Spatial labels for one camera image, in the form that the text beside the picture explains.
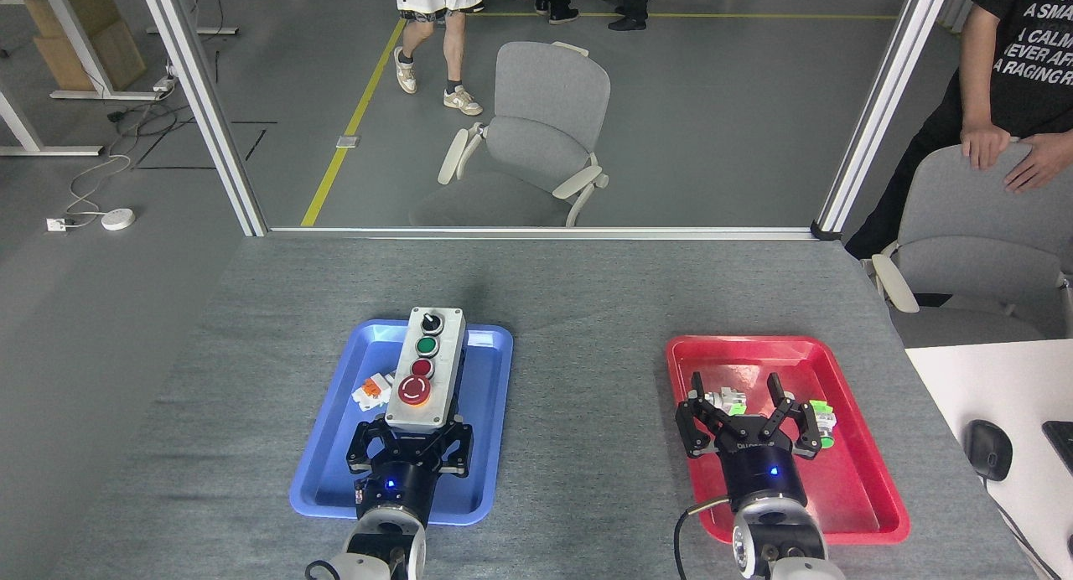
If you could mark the person in black sneakers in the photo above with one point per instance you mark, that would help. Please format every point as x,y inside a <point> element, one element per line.
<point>557,2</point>

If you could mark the cardboard box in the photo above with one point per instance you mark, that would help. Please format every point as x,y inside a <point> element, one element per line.
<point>109,52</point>

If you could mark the grey office chair white arms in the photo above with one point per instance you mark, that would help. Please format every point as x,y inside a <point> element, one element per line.
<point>536,144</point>
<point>981,228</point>

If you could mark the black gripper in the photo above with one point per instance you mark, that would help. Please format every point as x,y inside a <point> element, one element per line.
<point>411,471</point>
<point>763,471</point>

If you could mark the white green switch module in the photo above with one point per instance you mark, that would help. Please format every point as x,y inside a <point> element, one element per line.
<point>728,400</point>

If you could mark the blue plastic tray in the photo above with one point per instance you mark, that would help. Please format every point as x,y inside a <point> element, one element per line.
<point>486,412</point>

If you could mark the white four-button control box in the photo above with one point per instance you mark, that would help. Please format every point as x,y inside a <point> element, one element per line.
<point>444,370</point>

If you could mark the robot arm white joint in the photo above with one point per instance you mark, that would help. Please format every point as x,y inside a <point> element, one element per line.
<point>784,546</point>
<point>381,546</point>

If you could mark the red plastic tray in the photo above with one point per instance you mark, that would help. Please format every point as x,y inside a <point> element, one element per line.
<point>855,488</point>

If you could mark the black keyboard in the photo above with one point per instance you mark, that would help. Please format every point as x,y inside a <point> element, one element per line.
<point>1063,442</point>

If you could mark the white round floor device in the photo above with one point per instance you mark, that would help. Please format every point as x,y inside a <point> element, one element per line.
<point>118,220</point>

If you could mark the red push button switch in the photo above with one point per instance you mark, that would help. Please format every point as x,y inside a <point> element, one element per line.
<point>371,390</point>

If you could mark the person's right hand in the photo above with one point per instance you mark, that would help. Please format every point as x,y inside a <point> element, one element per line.
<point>985,144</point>

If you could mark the person in black trousers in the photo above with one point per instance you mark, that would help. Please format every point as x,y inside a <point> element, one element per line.
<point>630,2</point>

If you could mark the metal floor plate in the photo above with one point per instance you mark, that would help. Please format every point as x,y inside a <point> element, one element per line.
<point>348,142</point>

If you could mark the person in black shirt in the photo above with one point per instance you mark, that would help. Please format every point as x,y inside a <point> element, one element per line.
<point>1031,69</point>

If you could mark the green push button switch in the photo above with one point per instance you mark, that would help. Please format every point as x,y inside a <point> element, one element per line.
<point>826,416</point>

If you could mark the person's left hand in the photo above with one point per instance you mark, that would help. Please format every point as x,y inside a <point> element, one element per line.
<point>1048,157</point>

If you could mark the white desk frame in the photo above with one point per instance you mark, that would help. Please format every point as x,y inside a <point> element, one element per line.
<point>75,39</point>
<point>25,140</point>

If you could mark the white wall socket plug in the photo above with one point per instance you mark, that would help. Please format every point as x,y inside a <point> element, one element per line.
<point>56,225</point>

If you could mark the white desk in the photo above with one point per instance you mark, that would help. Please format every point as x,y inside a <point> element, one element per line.
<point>989,379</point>

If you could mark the black computer mouse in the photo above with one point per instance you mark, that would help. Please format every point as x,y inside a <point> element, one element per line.
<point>989,450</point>

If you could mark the silver aluminium post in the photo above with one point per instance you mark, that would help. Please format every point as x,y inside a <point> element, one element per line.
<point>880,102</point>
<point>205,102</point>

